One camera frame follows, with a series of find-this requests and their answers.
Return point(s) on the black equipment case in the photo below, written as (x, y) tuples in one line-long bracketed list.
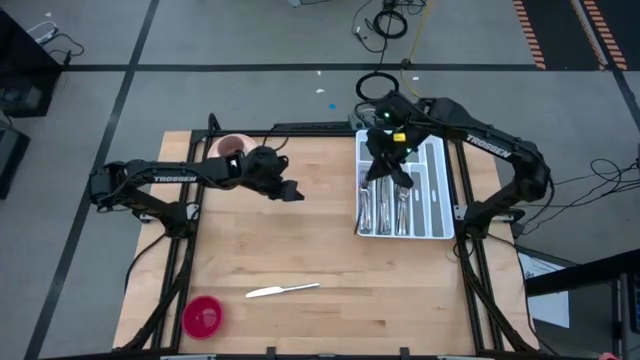
[(12, 160)]

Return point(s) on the grey power strip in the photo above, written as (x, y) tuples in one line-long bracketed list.
[(356, 121)]

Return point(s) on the white mug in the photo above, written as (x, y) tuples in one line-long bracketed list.
[(232, 145)]

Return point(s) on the pink object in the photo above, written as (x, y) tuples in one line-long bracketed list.
[(609, 357)]

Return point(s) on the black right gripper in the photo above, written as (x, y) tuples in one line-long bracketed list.
[(395, 132)]

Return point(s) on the silver fork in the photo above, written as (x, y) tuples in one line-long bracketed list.
[(359, 220), (369, 215), (364, 215)]

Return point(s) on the red plastic bowl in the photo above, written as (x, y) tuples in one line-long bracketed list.
[(202, 317)]

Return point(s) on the white paper sheet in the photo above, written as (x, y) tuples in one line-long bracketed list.
[(550, 310)]

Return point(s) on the silver table knife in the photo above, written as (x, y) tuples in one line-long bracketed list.
[(280, 290), (382, 215), (388, 215)]

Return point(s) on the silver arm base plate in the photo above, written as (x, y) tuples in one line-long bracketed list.
[(460, 212), (192, 211)]

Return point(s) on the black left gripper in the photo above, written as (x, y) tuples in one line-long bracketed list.
[(267, 172)]

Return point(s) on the black desk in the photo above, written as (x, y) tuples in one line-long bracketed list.
[(575, 275)]

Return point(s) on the white cutlery tray organizer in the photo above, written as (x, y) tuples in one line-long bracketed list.
[(435, 200)]

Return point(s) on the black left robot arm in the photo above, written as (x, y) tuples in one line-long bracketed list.
[(165, 175)]

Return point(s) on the black bracket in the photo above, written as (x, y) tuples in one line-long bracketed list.
[(270, 353)]

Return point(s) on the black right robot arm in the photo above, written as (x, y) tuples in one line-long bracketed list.
[(500, 150)]

